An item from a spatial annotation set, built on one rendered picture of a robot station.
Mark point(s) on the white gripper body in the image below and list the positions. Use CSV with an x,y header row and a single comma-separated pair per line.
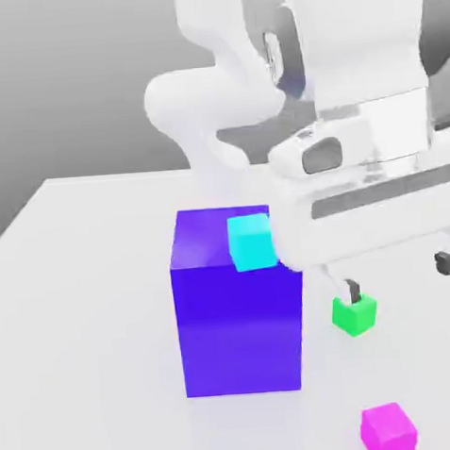
x,y
380,225

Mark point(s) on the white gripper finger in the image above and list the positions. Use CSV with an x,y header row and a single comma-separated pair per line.
x,y
445,262
353,289

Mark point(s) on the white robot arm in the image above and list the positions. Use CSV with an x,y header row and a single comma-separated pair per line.
x,y
364,49

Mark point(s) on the small green cube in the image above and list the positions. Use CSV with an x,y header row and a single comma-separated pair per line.
x,y
352,316

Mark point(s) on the small cyan cube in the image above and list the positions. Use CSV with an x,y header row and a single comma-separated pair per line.
x,y
252,244

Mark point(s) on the small magenta cube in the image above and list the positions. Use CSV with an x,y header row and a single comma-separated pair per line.
x,y
387,431

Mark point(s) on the large blue box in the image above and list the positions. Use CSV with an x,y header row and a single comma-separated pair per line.
x,y
235,322

